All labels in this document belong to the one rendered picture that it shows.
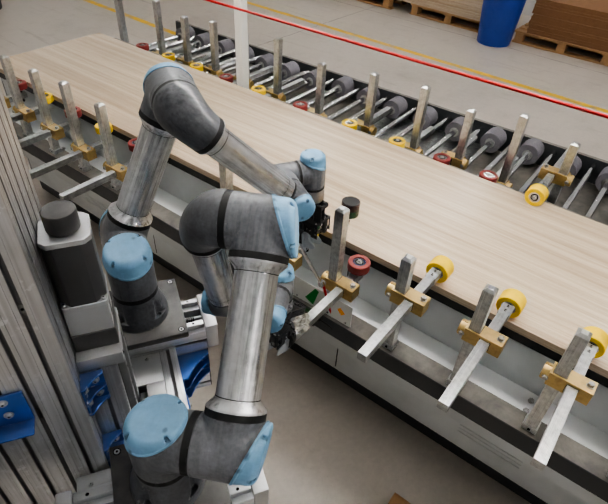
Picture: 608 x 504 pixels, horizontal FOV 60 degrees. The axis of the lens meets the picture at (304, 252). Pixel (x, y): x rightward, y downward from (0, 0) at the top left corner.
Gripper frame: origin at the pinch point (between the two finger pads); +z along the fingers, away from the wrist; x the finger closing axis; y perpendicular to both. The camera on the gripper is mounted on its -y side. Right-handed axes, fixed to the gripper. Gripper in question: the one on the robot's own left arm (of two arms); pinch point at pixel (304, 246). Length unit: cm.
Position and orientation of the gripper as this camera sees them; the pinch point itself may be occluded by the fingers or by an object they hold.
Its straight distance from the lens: 172.4
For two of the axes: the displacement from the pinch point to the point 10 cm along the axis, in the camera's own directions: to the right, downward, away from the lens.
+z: -0.3, 7.7, 6.4
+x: 6.1, -4.9, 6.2
